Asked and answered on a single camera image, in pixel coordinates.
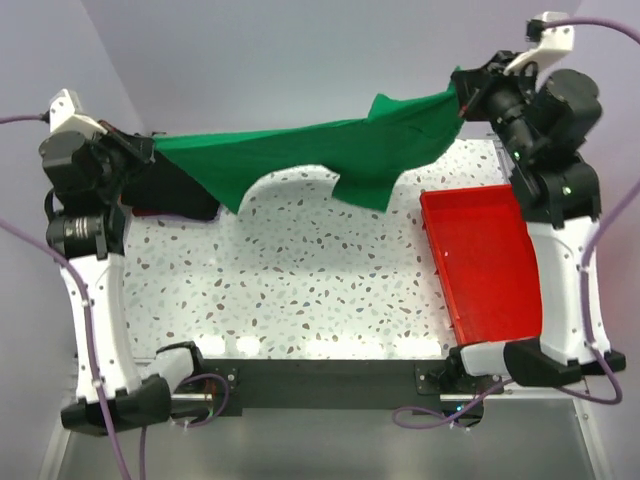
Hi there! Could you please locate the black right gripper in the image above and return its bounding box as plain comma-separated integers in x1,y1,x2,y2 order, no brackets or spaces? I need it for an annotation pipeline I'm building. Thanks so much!
453,49,543,164

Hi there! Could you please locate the green t shirt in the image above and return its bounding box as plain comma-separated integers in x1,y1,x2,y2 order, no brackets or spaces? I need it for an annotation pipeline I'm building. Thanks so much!
155,86,463,212

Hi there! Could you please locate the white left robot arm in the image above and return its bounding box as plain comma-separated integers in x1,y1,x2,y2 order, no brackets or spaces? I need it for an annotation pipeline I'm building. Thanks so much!
39,121,207,437

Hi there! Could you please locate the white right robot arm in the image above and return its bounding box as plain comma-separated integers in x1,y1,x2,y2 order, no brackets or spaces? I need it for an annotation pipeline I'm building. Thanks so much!
441,50,626,393

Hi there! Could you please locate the dark red folded t shirt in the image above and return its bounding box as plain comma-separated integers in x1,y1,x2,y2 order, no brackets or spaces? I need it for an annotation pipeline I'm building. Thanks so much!
131,207,161,217

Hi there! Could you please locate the black folded t shirt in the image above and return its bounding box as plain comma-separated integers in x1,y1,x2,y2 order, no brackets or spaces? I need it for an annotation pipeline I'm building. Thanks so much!
121,153,219,209

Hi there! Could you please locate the lilac folded t shirt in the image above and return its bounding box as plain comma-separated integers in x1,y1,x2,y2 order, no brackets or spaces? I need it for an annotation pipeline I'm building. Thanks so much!
149,201,220,222

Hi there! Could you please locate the red plastic bin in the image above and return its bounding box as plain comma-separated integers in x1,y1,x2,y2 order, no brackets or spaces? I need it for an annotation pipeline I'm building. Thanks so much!
420,185,542,345

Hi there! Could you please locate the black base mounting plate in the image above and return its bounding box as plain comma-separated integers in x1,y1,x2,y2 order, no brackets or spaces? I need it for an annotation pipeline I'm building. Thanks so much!
203,359,504,416

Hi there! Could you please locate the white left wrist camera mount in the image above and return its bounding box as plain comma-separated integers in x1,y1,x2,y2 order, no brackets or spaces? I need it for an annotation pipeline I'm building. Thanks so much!
48,88,107,139

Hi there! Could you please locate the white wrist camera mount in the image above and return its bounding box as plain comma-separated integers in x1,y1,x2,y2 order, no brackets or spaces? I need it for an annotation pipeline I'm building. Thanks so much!
48,88,107,139
503,11,575,75

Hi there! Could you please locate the aluminium frame rail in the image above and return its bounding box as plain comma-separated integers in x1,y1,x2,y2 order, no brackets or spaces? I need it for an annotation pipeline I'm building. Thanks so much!
487,133,513,183

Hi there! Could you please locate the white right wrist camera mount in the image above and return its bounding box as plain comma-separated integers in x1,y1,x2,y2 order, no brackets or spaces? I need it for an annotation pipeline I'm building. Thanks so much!
503,11,575,75

